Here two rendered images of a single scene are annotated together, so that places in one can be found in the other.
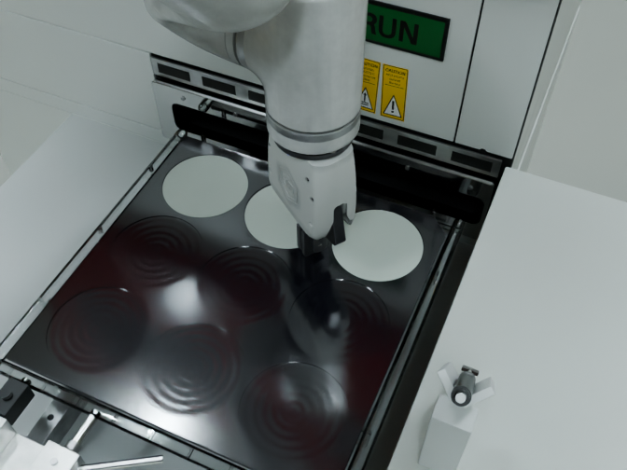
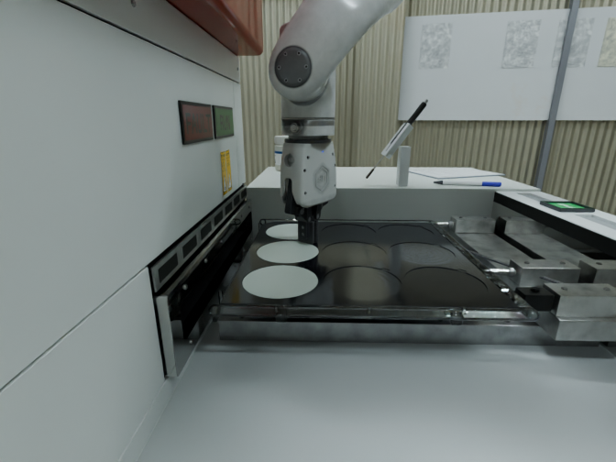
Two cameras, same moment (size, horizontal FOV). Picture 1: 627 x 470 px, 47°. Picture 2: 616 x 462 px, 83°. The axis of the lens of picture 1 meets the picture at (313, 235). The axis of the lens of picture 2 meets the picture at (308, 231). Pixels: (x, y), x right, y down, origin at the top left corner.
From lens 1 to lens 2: 98 cm
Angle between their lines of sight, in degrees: 90
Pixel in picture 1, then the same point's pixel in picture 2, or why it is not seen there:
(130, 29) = (132, 244)
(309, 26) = not seen: hidden behind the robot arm
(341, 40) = not seen: hidden behind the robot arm
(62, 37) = (42, 386)
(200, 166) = (259, 287)
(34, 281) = (428, 425)
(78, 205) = (302, 444)
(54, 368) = (490, 286)
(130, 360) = (445, 267)
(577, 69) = not seen: outside the picture
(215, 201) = (295, 272)
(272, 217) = (294, 254)
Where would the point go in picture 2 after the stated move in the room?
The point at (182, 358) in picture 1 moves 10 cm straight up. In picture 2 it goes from (420, 256) to (426, 193)
